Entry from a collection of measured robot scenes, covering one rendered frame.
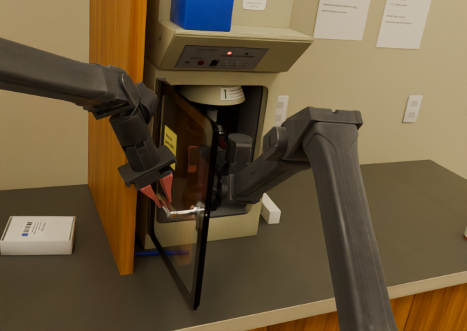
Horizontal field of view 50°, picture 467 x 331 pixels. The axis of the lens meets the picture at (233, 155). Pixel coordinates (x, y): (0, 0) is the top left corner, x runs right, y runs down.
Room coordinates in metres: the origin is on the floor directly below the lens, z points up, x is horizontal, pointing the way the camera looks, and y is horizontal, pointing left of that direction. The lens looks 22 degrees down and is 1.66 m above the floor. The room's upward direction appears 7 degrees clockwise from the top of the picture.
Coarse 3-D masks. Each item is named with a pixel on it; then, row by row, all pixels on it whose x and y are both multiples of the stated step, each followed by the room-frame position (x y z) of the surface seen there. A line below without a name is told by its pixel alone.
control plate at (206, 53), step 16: (192, 48) 1.02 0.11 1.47; (208, 48) 1.03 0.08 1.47; (224, 48) 1.05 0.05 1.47; (240, 48) 1.06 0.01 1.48; (256, 48) 1.08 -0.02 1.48; (176, 64) 1.05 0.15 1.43; (192, 64) 1.07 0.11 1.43; (208, 64) 1.08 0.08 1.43; (224, 64) 1.10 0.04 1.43; (240, 64) 1.11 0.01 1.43; (256, 64) 1.13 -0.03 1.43
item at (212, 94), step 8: (184, 88) 1.20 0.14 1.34; (192, 88) 1.18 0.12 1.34; (200, 88) 1.17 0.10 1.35; (208, 88) 1.17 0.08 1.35; (216, 88) 1.17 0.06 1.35; (224, 88) 1.18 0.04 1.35; (232, 88) 1.20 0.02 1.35; (240, 88) 1.23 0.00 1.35; (184, 96) 1.18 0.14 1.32; (192, 96) 1.17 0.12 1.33; (200, 96) 1.17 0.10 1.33; (208, 96) 1.16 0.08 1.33; (216, 96) 1.17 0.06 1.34; (224, 96) 1.17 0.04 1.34; (232, 96) 1.19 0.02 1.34; (240, 96) 1.21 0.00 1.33; (208, 104) 1.16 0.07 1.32; (216, 104) 1.16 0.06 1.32; (224, 104) 1.17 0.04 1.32; (232, 104) 1.18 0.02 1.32
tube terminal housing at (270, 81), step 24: (168, 0) 1.08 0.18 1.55; (240, 0) 1.16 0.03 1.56; (288, 0) 1.21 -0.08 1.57; (240, 24) 1.16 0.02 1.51; (264, 24) 1.19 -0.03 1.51; (288, 24) 1.22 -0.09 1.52; (144, 72) 1.16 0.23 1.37; (168, 72) 1.09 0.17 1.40; (192, 72) 1.11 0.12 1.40; (216, 72) 1.14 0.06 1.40; (240, 72) 1.17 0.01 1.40; (264, 72) 1.20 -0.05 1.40; (264, 96) 1.23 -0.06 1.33; (264, 120) 1.21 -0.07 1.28; (144, 216) 1.09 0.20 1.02; (240, 216) 1.19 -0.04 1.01; (144, 240) 1.08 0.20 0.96
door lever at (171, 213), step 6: (162, 198) 0.86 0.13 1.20; (162, 204) 0.85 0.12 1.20; (168, 204) 0.83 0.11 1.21; (192, 204) 0.84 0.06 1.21; (168, 210) 0.82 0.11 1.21; (174, 210) 0.81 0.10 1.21; (180, 210) 0.82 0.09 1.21; (186, 210) 0.82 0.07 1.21; (192, 210) 0.83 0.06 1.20; (168, 216) 0.80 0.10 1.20; (174, 216) 0.81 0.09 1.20; (192, 216) 0.83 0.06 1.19
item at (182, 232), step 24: (168, 96) 1.00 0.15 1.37; (168, 120) 0.99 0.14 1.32; (192, 120) 0.88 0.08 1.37; (192, 144) 0.87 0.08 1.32; (192, 168) 0.86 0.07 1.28; (192, 192) 0.85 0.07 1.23; (168, 240) 0.94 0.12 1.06; (192, 240) 0.83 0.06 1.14; (168, 264) 0.93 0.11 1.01; (192, 264) 0.82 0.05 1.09; (192, 288) 0.81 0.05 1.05
